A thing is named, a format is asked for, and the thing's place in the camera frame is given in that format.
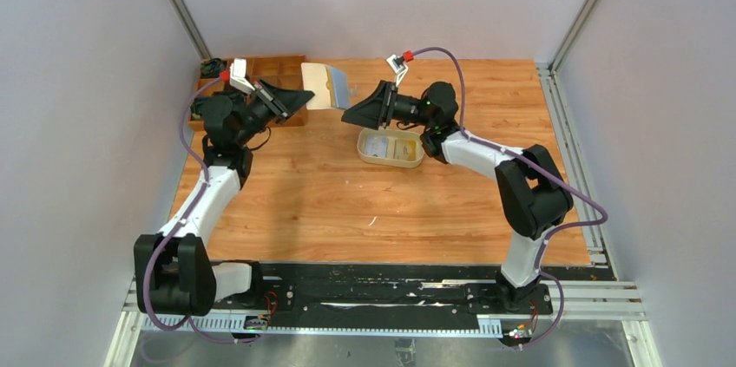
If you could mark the yellow card in tray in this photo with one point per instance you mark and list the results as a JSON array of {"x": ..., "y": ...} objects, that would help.
[{"x": 405, "y": 150}]

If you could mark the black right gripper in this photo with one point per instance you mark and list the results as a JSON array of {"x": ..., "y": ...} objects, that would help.
[{"x": 375, "y": 111}]

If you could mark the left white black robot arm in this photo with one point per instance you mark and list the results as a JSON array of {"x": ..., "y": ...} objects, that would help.
[{"x": 174, "y": 274}]

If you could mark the white card in tray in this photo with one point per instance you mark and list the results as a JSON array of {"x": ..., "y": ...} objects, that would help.
[{"x": 376, "y": 146}]

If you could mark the aluminium rail frame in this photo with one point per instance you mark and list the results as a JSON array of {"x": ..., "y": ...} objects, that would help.
[{"x": 604, "y": 323}]

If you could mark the beige plastic tray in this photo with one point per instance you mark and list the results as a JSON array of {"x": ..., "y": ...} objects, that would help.
[{"x": 392, "y": 135}]

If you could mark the yellow card from holder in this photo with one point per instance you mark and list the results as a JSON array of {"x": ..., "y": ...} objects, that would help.
[{"x": 329, "y": 90}]

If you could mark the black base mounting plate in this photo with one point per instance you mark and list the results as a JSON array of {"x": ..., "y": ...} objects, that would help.
[{"x": 397, "y": 298}]

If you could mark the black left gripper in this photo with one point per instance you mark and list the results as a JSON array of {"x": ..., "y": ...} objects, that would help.
[{"x": 281, "y": 103}]

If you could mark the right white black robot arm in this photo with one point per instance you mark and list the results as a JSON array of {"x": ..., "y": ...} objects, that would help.
[{"x": 532, "y": 203}]

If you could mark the blue VIP card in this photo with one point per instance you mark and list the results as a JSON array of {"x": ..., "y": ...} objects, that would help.
[{"x": 340, "y": 89}]

